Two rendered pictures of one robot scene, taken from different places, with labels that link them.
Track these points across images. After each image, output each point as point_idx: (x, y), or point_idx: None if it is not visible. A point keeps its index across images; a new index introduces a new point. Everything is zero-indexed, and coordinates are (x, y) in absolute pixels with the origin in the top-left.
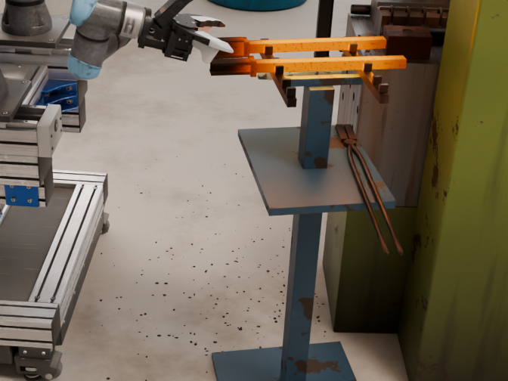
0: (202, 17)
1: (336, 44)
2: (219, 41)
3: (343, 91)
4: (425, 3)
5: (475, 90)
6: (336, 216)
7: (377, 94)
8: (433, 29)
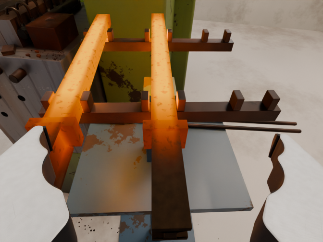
0: (1, 196)
1: (101, 41)
2: (303, 156)
3: (2, 111)
4: (9, 0)
5: (166, 21)
6: (68, 168)
7: (224, 45)
8: None
